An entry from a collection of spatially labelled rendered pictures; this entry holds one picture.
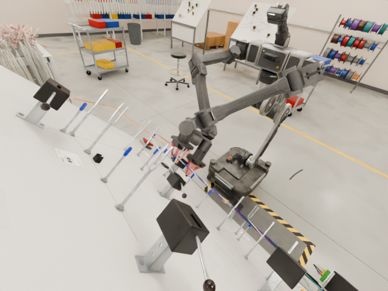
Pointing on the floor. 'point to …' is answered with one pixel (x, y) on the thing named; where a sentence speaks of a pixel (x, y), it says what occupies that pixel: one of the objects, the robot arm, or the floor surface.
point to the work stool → (178, 68)
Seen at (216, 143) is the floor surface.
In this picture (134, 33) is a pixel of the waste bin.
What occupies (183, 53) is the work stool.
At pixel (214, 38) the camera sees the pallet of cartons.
